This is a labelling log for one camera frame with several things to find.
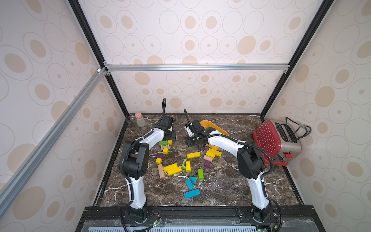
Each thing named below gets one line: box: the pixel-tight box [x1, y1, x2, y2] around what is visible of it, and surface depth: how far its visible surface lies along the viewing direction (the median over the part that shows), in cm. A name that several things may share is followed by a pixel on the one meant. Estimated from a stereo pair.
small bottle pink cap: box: [134, 112, 146, 128], surface depth 108 cm
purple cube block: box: [203, 160, 212, 168], surface depth 94 cm
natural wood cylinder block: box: [202, 154, 214, 162], surface depth 95 cm
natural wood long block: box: [157, 163, 166, 179], surface depth 89 cm
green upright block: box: [197, 168, 204, 181], surface depth 88 cm
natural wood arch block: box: [160, 143, 171, 151], surface depth 100 cm
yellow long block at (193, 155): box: [186, 151, 201, 160], surface depth 97 cm
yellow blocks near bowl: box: [205, 148, 223, 159], surface depth 97 cm
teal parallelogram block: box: [185, 178, 195, 191], surface depth 85 cm
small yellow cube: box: [155, 157, 163, 165], surface depth 94 cm
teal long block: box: [183, 188, 201, 200], surface depth 82 cm
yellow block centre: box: [185, 160, 191, 173], surface depth 91 cm
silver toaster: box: [271, 121, 302, 162], surface depth 86 cm
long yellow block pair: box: [162, 162, 183, 176], surface depth 91 cm
